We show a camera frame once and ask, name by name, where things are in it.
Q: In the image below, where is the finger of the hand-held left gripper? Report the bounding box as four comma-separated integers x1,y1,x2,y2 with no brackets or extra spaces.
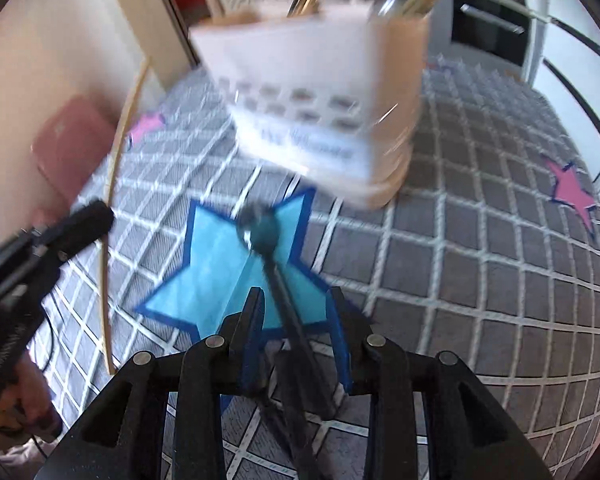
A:
54,200,116,262

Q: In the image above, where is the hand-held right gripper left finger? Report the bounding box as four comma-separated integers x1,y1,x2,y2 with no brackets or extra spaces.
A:
40,287,267,480

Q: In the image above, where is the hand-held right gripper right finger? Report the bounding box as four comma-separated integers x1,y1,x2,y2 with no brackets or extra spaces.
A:
325,287,556,480

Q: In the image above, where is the beige plastic utensil holder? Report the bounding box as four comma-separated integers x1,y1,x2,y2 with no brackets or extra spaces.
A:
189,0,431,211

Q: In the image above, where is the person's left hand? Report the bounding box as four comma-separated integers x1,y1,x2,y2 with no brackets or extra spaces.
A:
0,352,64,442

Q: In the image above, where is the pink plastic chair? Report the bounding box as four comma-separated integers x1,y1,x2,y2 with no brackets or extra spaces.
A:
31,95,119,211

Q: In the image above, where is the grey checked tablecloth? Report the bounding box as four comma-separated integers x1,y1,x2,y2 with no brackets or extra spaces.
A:
0,60,600,480

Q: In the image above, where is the white refrigerator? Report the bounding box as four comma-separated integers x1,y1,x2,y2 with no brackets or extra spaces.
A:
525,0,600,196

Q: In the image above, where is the black built-in oven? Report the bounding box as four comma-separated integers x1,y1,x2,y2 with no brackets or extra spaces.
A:
450,0,534,68

